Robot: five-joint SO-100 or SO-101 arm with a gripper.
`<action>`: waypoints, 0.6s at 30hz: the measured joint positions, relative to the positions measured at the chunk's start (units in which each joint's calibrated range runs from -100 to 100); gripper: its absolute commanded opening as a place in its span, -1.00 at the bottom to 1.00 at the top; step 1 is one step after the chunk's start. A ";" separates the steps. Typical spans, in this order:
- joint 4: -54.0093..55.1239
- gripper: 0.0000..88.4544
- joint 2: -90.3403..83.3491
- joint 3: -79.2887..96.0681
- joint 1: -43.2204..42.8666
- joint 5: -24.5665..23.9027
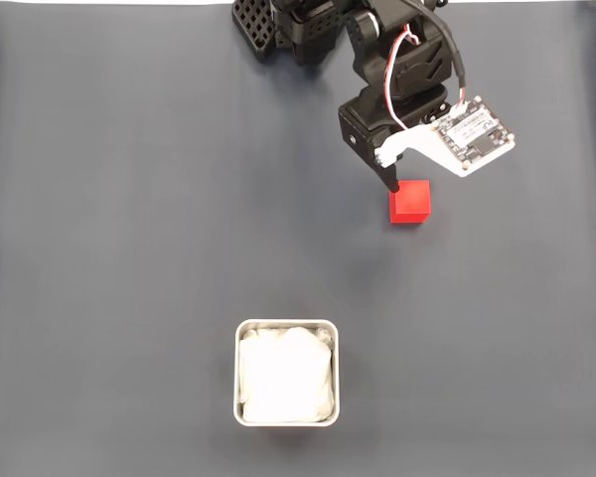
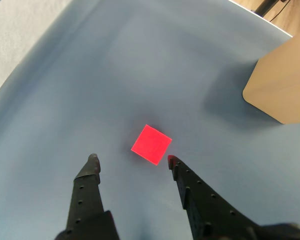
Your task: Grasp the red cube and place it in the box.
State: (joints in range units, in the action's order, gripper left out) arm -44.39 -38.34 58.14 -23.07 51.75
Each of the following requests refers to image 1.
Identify red cube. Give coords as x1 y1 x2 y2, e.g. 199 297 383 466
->
387 179 433 226

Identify square metal box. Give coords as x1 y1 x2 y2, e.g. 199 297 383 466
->
233 318 341 428

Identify white cloth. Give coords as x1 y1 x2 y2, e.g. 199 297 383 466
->
238 326 336 424

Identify dark blue-grey table mat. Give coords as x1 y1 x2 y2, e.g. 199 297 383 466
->
0 3 596 477

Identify white and red wires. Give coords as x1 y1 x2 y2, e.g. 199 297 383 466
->
384 28 424 133

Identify white camera board mount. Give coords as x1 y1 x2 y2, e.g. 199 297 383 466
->
373 95 519 179

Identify black camera cable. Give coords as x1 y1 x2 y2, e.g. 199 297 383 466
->
395 0 469 103

